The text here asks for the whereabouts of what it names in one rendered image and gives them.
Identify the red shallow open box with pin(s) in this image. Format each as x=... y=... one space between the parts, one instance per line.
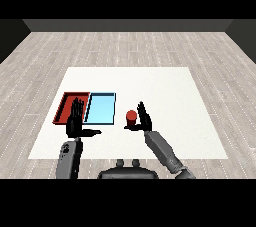
x=68 y=107

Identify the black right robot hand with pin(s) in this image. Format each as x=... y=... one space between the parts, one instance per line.
x=144 y=121

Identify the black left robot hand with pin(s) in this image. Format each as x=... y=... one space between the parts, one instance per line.
x=74 y=125

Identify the dark grey robot body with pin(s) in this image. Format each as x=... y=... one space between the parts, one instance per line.
x=128 y=172

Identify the small red can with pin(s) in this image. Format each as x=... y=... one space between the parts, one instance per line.
x=131 y=118

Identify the light blue shallow open box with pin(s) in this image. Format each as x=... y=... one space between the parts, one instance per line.
x=100 y=108

